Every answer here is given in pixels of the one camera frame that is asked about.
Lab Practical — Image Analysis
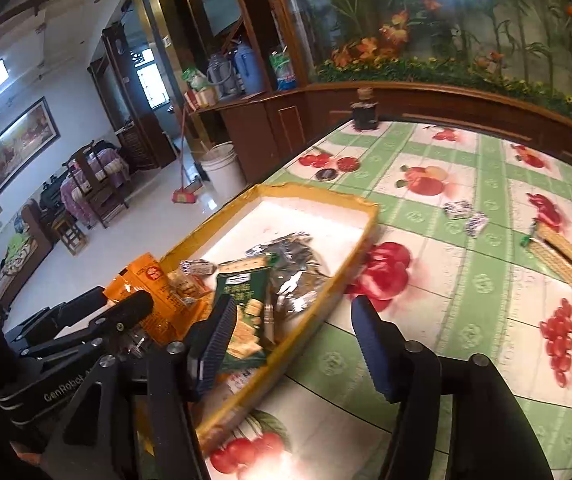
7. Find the flower aquarium display cabinet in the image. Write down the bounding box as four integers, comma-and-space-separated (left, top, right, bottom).
285, 0, 572, 119

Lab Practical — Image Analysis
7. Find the red broom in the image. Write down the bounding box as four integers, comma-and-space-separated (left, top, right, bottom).
172, 107, 202, 205

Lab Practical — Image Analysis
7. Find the yellow cardboard box tray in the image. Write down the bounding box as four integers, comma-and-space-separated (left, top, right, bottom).
160, 182, 379, 454

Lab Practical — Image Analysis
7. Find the orange snack packet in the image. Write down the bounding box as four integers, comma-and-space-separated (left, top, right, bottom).
103, 252, 208, 346

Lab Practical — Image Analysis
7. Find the blue thermos jug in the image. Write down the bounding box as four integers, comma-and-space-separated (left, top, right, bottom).
234, 42, 265, 94

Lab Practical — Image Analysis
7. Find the orange cracker pack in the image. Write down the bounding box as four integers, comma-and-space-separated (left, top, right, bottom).
167, 269, 214, 307

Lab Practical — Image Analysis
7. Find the wooden chair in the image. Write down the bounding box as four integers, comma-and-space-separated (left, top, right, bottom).
63, 141, 129, 229

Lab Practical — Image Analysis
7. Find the green cracker bag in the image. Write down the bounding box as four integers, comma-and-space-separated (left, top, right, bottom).
215, 266, 271, 373

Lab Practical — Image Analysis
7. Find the plastic bag with bottle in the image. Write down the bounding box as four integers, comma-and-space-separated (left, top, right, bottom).
269, 48, 297, 91

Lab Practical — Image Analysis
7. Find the grey thermos jug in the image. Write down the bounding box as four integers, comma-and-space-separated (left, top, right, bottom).
207, 52, 240, 101

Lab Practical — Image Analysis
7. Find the framed landscape painting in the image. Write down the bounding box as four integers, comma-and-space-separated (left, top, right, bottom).
0, 96, 60, 194

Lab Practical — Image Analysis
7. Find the small dark jar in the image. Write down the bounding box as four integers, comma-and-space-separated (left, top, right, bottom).
351, 87, 379, 131

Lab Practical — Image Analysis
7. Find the white plastic bucket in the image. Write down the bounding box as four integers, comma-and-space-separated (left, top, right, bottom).
200, 142, 247, 200

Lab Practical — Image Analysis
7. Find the small blue white candy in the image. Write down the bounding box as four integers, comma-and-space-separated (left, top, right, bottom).
443, 200, 474, 220

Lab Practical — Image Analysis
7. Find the green white bag on shelf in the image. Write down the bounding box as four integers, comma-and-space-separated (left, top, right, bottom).
182, 67, 219, 108

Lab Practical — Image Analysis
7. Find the small wooden stool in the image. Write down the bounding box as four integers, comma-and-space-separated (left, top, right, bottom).
52, 212, 87, 256

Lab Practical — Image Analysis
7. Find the silver foil packet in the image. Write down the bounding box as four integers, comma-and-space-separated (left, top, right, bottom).
246, 232, 329, 320

